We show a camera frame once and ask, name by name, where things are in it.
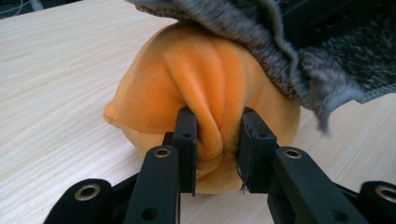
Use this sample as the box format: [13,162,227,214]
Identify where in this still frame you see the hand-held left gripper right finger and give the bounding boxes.
[236,106,372,224]

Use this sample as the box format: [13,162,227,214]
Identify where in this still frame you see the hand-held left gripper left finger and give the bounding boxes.
[121,105,199,224]

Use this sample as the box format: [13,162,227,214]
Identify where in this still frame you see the white floor cables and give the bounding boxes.
[0,0,25,16]

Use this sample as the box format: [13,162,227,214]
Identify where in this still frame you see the grey fluffy cloth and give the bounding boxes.
[125,0,396,134]

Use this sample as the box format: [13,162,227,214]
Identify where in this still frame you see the orange plush toy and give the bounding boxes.
[103,21,303,196]

